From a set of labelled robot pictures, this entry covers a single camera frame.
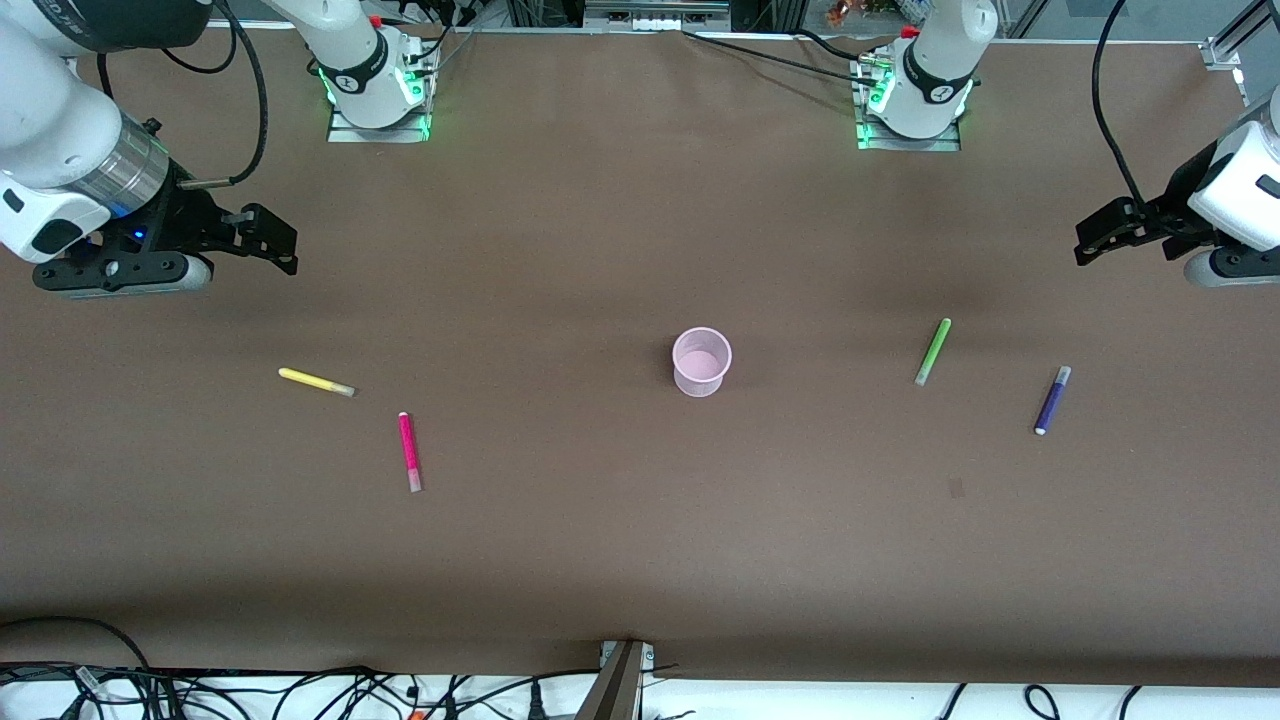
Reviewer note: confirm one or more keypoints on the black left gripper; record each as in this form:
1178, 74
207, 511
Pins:
1176, 203

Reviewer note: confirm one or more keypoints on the metal table edge bracket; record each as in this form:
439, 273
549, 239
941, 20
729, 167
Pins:
618, 685

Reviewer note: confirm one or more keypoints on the green highlighter pen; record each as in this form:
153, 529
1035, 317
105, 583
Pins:
933, 352

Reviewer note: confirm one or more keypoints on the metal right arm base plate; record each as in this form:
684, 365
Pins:
350, 134

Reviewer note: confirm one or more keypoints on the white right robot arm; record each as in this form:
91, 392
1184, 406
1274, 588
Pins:
50, 110

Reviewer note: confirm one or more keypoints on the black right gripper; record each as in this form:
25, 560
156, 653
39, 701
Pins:
187, 217

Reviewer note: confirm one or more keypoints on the aluminium frame corner profile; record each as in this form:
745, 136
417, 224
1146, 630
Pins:
1235, 40

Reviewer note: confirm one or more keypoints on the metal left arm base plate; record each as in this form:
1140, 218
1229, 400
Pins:
900, 144

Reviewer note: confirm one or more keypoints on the pink plastic cup holder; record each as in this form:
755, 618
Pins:
702, 362

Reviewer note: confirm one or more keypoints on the silver network switch box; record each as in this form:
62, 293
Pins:
655, 14

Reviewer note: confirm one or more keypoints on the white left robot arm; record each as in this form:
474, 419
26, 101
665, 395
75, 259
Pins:
930, 70

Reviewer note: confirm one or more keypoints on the pink highlighter pen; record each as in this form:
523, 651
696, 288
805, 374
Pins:
409, 452

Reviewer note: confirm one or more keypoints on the purple highlighter pen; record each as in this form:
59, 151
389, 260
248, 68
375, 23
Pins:
1052, 400

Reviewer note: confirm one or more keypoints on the yellow highlighter pen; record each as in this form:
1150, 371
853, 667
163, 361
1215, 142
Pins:
315, 382

